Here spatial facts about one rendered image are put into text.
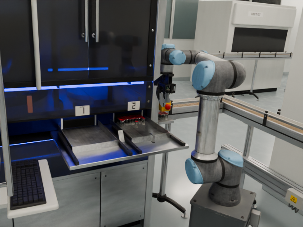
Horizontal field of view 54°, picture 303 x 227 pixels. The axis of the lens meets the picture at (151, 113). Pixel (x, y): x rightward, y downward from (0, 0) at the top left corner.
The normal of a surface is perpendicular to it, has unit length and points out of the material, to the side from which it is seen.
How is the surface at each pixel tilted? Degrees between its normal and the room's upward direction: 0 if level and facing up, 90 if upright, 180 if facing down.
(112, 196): 90
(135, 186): 90
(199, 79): 82
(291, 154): 90
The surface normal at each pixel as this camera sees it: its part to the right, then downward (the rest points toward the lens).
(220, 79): 0.33, 0.26
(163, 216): 0.07, -0.95
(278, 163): -0.88, 0.10
